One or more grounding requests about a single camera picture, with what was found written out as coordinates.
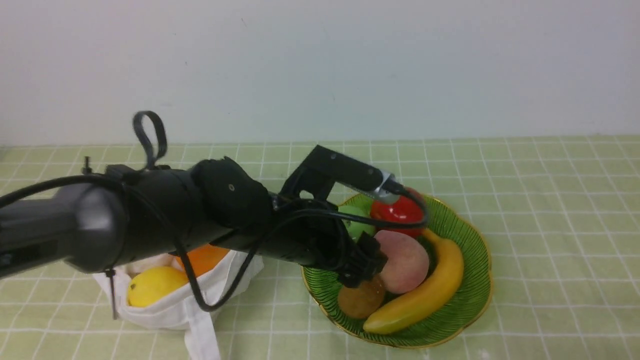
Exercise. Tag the red apple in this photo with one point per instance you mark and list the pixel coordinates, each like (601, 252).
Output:
(403, 211)

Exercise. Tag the yellow lemon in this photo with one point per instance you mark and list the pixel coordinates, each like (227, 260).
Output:
(153, 284)

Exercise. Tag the brown kiwi fruit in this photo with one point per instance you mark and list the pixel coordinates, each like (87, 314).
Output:
(361, 302)

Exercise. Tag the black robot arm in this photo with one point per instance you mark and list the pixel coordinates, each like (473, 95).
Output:
(99, 221)

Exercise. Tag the pink peach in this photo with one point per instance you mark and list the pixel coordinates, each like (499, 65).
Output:
(407, 263)

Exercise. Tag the white cloth bag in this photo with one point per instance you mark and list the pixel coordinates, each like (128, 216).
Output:
(179, 310)

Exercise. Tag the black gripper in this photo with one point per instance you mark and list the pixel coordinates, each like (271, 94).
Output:
(318, 242)

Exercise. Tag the green checkered tablecloth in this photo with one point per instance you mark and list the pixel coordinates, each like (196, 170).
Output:
(559, 214)

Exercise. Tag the green apple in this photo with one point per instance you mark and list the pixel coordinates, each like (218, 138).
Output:
(355, 229)

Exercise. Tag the green leaf-shaped plate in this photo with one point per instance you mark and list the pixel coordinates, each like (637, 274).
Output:
(469, 303)

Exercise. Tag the orange fruit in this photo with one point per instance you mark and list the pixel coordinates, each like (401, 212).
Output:
(205, 258)

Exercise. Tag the yellow banana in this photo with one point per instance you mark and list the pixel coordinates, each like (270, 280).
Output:
(429, 297)

